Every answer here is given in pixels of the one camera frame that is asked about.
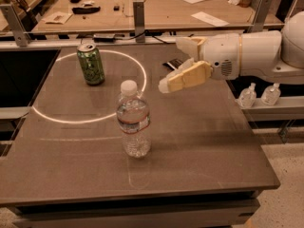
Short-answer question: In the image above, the green soda can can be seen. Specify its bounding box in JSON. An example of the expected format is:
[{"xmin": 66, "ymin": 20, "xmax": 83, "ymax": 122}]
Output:
[{"xmin": 77, "ymin": 44, "xmax": 105, "ymax": 86}]

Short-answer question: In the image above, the clear plastic water bottle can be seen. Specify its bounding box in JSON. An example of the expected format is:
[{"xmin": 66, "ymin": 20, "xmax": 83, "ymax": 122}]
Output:
[{"xmin": 116, "ymin": 80, "xmax": 151, "ymax": 159}]

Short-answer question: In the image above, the black power adapter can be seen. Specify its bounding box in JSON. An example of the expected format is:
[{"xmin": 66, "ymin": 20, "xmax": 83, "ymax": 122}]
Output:
[{"xmin": 93, "ymin": 33, "xmax": 115, "ymax": 43}]

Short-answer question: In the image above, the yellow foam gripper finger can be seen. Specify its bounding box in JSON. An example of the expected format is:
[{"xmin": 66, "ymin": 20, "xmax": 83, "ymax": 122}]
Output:
[
  {"xmin": 176, "ymin": 36, "xmax": 207, "ymax": 61},
  {"xmin": 159, "ymin": 58, "xmax": 212, "ymax": 93}
]

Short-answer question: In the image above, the white card on table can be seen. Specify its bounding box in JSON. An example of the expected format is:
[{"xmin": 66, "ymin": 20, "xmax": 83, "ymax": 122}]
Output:
[{"xmin": 43, "ymin": 11, "xmax": 72, "ymax": 25}]

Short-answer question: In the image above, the left metal bracket post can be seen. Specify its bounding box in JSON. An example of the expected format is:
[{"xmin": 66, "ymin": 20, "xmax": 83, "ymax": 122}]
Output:
[{"xmin": 0, "ymin": 4, "xmax": 30, "ymax": 47}]

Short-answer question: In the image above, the black tool on table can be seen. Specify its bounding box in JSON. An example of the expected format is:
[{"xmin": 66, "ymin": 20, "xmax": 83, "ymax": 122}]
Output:
[{"xmin": 72, "ymin": 7, "xmax": 101, "ymax": 14}]

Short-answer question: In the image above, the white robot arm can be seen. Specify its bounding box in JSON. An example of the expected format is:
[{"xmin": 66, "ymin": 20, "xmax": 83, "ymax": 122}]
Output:
[{"xmin": 159, "ymin": 11, "xmax": 304, "ymax": 93}]

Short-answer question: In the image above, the small clear sanitizer bottle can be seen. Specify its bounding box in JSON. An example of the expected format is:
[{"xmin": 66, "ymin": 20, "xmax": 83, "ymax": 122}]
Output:
[{"xmin": 237, "ymin": 83, "xmax": 257, "ymax": 108}]

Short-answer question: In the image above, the small black block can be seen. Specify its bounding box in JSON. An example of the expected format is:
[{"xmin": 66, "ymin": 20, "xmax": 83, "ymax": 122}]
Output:
[{"xmin": 113, "ymin": 5, "xmax": 120, "ymax": 10}]

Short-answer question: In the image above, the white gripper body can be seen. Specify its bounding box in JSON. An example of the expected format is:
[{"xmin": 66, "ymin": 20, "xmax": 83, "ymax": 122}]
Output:
[{"xmin": 199, "ymin": 33, "xmax": 240, "ymax": 80}]

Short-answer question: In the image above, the metal bracket post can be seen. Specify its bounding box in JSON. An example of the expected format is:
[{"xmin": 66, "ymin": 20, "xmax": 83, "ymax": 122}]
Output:
[
  {"xmin": 247, "ymin": 0, "xmax": 273, "ymax": 33},
  {"xmin": 0, "ymin": 4, "xmax": 30, "ymax": 47},
  {"xmin": 133, "ymin": 1, "xmax": 145, "ymax": 43}
]

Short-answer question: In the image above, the middle metal bracket post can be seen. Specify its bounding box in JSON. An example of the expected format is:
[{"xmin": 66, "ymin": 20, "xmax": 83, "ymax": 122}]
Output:
[{"xmin": 133, "ymin": 1, "xmax": 145, "ymax": 43}]

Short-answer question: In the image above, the small white paper slip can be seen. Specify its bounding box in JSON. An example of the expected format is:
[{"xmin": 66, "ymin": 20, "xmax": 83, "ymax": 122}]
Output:
[{"xmin": 192, "ymin": 11, "xmax": 228, "ymax": 27}]

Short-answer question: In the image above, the black snack bar wrapper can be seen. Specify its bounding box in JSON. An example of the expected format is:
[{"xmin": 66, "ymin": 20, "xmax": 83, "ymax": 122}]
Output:
[{"xmin": 163, "ymin": 59, "xmax": 182, "ymax": 70}]

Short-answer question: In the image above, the right metal bracket post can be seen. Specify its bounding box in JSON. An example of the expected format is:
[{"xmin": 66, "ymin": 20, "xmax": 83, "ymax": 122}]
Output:
[{"xmin": 247, "ymin": 0, "xmax": 273, "ymax": 33}]

